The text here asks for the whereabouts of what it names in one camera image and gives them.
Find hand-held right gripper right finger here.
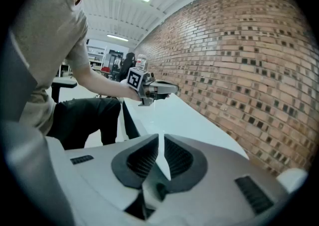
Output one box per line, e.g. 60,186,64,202
154,133,292,224

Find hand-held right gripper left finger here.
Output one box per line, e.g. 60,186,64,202
47,133,160,225

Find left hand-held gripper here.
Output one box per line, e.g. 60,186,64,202
126,66,179,107

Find person's left forearm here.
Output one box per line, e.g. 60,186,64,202
74,65,142,102

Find clear plastic water bottle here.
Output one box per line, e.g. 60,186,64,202
136,54,148,71

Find person's right leg black trousers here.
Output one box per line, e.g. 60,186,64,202
46,97,122,150

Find white storage shelf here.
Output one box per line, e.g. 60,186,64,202
86,44,108,72

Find black office chair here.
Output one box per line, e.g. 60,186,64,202
50,77,78,104

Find person's beige shirt torso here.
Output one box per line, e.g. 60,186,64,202
9,0,90,136

